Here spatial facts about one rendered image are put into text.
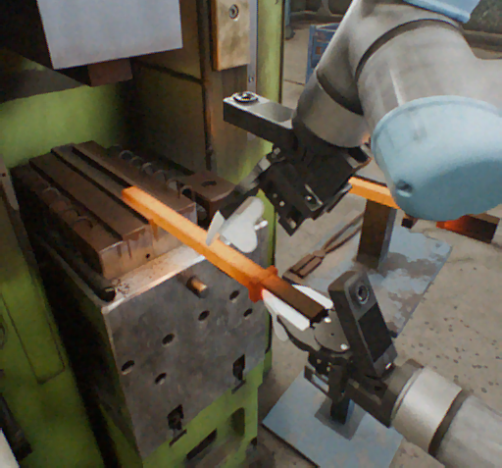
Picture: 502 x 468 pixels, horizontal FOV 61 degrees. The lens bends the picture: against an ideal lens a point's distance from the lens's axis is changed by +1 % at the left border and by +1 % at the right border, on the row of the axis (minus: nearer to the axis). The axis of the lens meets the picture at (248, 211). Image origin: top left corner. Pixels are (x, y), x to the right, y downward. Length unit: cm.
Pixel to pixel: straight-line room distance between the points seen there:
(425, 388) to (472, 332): 162
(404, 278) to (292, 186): 73
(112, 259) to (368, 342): 45
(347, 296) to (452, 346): 156
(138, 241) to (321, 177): 43
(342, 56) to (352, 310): 26
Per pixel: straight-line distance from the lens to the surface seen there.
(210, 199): 83
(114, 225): 77
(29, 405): 108
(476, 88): 27
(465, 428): 49
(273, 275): 59
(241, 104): 48
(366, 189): 90
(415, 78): 27
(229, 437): 143
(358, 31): 33
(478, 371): 197
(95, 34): 63
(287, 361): 179
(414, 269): 116
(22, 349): 97
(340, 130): 37
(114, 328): 75
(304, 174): 44
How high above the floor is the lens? 140
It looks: 32 degrees down
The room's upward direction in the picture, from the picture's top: straight up
